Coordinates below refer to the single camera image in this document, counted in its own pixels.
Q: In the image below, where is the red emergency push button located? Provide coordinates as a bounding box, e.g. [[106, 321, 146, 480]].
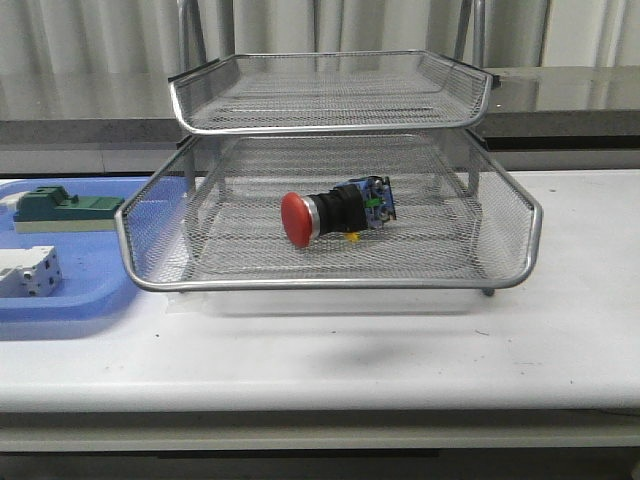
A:
[[280, 176, 397, 248]]

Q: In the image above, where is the blue plastic tray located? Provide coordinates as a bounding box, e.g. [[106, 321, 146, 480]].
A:
[[1, 176, 147, 323]]

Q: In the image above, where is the dark granite counter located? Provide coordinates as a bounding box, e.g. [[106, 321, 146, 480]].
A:
[[1, 66, 639, 150]]

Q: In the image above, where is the silver rack frame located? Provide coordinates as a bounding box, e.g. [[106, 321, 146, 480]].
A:
[[175, 0, 497, 298]]

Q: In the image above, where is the green and beige switch block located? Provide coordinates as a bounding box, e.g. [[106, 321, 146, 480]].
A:
[[13, 186, 124, 233]]

